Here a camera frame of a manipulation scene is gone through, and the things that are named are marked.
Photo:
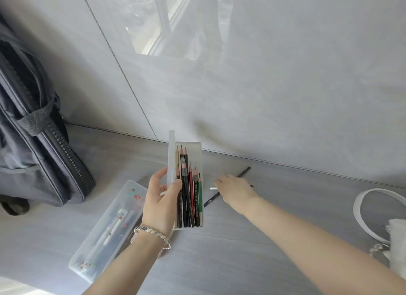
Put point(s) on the person's right fingers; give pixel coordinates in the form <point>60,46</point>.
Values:
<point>223,183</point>

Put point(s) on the white bag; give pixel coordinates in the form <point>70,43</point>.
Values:
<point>398,247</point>

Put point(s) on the person's left thumb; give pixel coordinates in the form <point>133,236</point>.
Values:
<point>175,190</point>

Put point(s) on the silver metal clasp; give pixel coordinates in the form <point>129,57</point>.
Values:
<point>377,249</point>

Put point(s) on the row of drawing pencils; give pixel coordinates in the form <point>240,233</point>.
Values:
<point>190,196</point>

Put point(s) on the long black pencil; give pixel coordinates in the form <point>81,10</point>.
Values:
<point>244,172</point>

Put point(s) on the person's right forearm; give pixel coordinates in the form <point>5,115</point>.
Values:
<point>317,241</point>

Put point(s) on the person's left hand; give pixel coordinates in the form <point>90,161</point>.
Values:
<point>157,206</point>

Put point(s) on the clear pencil case with stickers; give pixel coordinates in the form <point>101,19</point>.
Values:
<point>104,228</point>

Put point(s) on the black pencil with silver end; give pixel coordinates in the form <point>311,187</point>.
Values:
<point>213,187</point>

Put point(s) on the grey backpack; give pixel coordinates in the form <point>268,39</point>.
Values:
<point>35,139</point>

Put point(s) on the person's left forearm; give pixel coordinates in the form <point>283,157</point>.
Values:
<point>127,263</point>

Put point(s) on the white pen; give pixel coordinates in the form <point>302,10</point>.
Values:
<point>111,231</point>

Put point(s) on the person's right hand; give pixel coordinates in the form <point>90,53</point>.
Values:
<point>238,190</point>

